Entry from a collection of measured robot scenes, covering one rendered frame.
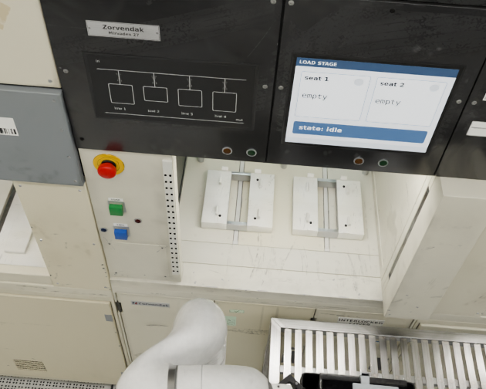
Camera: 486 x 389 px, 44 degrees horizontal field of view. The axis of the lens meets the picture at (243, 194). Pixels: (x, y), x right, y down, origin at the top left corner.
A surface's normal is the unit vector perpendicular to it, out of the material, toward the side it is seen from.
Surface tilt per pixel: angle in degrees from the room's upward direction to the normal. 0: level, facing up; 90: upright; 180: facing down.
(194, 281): 0
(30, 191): 90
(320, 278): 0
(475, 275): 90
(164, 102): 90
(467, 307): 90
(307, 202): 0
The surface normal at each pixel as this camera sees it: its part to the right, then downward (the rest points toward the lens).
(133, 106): -0.07, 0.78
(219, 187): 0.04, -0.62
